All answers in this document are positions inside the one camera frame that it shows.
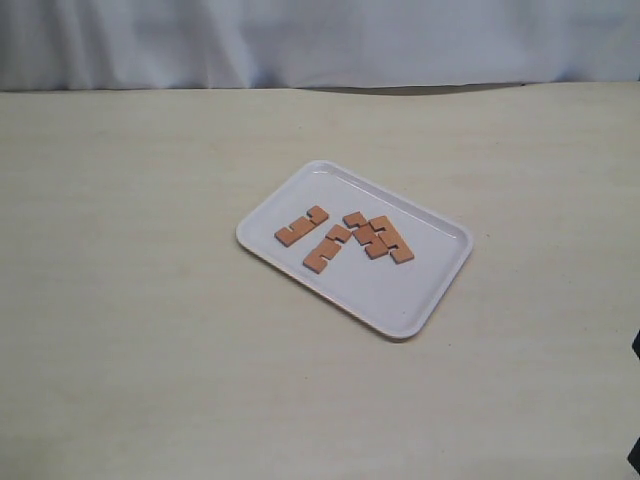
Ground wooden lattice puzzle pieces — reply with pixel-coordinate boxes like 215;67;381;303
274;205;329;247
303;224;352;274
343;211;389;260

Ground brown wooden block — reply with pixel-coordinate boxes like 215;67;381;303
369;216;415;264

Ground white rectangular plastic tray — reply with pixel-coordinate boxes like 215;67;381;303
236;161;473;340

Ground white backdrop curtain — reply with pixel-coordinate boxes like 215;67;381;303
1;1;639;91

